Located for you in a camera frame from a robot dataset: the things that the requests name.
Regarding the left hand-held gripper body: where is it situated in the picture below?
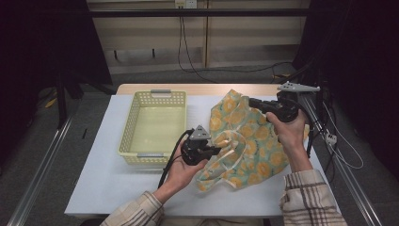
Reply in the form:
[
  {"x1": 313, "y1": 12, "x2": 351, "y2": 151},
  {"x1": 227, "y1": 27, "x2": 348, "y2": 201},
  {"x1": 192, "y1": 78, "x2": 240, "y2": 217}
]
[{"x1": 182, "y1": 125, "x2": 213, "y2": 167}]

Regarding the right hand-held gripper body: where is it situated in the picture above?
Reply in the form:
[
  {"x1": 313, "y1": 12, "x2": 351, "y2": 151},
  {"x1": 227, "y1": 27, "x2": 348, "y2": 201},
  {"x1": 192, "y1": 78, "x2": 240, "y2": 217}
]
[{"x1": 265, "y1": 81, "x2": 322, "y2": 123}]

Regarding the orange floral fabric bag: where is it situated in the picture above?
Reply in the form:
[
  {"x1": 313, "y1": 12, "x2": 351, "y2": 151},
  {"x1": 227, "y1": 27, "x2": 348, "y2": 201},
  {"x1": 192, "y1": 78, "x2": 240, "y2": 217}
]
[{"x1": 196, "y1": 89, "x2": 311, "y2": 193}]

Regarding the yellow plastic basket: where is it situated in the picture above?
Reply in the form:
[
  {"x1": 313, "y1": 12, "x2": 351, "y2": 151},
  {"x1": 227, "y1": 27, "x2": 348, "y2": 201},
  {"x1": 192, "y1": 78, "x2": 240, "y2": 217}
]
[{"x1": 118, "y1": 89, "x2": 188, "y2": 166}]

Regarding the person's right hand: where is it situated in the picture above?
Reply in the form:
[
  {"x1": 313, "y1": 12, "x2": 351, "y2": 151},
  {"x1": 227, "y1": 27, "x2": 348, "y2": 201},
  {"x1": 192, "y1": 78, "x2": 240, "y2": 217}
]
[{"x1": 265, "y1": 109, "x2": 311, "y2": 155}]

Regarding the person's left hand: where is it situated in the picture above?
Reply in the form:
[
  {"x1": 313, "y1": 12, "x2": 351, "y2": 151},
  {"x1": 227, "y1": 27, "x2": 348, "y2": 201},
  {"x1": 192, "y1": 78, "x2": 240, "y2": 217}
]
[{"x1": 160, "y1": 146, "x2": 210, "y2": 198}]

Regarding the white table cover sheet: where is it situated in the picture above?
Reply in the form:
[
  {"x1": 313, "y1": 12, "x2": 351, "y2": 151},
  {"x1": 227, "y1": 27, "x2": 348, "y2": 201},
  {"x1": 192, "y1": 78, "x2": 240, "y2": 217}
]
[{"x1": 64, "y1": 93, "x2": 343, "y2": 219}]

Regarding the black metal stand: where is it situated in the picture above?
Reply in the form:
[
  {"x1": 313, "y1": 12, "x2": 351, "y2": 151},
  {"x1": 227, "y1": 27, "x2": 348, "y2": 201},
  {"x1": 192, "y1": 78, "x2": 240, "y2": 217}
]
[{"x1": 56, "y1": 74, "x2": 70, "y2": 130}]

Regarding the right hand-held gripper black cable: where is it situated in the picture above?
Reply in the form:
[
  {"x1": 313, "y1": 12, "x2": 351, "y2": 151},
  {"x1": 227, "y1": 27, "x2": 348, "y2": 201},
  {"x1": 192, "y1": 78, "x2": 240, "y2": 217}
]
[{"x1": 297, "y1": 105, "x2": 316, "y2": 158}]

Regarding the white floor cable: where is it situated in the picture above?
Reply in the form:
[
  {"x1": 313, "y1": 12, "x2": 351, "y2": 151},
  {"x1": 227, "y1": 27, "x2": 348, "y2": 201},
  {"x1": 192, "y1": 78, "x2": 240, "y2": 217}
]
[{"x1": 322, "y1": 103, "x2": 365, "y2": 170}]

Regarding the black hanging wall cable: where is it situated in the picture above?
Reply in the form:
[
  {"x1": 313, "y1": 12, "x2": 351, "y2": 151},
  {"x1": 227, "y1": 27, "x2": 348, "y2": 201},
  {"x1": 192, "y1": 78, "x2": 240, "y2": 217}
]
[{"x1": 177, "y1": 15, "x2": 218, "y2": 85}]

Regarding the aluminium floor rail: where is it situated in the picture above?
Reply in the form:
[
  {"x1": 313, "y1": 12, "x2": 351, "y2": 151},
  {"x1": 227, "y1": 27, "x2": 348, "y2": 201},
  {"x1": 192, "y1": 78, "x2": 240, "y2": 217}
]
[
  {"x1": 300, "y1": 93, "x2": 384, "y2": 226},
  {"x1": 7, "y1": 114, "x2": 75, "y2": 226}
]

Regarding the black horizontal frame bar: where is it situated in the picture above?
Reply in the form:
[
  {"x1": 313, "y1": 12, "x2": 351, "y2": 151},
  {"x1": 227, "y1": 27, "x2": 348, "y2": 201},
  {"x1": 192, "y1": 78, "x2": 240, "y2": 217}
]
[{"x1": 88, "y1": 8, "x2": 312, "y2": 19}]

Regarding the white wall outlet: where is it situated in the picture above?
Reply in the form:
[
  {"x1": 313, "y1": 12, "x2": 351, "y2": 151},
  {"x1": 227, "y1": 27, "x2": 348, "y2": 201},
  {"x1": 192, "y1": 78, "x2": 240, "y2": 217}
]
[{"x1": 174, "y1": 0, "x2": 199, "y2": 9}]

